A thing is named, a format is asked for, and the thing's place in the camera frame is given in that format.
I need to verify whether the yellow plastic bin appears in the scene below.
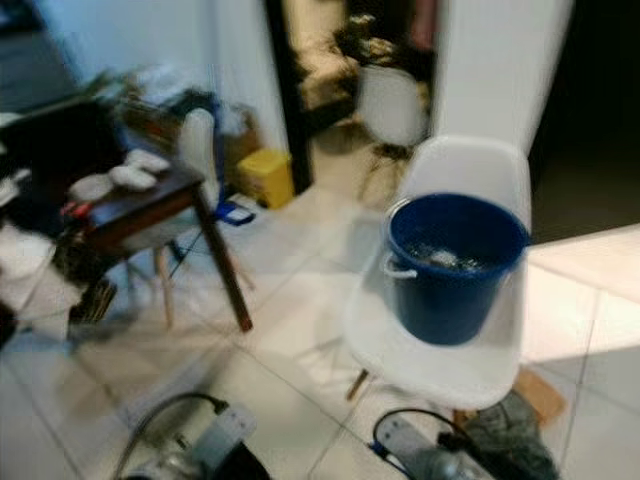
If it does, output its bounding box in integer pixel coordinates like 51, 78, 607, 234
237, 147, 296, 209

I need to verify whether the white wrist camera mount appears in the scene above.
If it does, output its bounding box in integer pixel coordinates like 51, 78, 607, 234
188, 403, 259, 466
378, 415, 451, 469

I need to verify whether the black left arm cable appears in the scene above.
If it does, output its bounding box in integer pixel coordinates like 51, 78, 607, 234
112, 392, 233, 480

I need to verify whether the blue flat mop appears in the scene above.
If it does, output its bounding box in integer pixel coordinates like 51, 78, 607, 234
215, 198, 258, 226

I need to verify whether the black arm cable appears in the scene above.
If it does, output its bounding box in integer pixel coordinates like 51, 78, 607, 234
372, 408, 461, 456
112, 392, 233, 480

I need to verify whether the blue plastic bucket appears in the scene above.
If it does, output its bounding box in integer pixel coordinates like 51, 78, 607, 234
382, 192, 531, 346

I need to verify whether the grey crumpled cloth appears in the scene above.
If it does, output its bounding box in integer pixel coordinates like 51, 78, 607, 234
460, 390, 561, 480

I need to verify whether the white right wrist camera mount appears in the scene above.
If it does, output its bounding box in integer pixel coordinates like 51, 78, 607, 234
378, 415, 451, 469

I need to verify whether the dark wooden table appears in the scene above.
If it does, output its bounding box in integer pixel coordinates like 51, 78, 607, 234
60, 155, 254, 333

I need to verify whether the white plastic shell chair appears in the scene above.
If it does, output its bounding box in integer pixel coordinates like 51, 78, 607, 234
357, 65, 431, 196
130, 107, 221, 331
342, 133, 533, 411

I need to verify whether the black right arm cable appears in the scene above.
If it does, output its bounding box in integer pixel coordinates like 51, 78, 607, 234
372, 408, 461, 456

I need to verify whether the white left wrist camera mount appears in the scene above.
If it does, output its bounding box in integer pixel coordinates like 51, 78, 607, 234
188, 403, 259, 466

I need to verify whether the white folded cloth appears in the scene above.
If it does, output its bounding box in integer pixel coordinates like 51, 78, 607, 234
68, 148, 173, 204

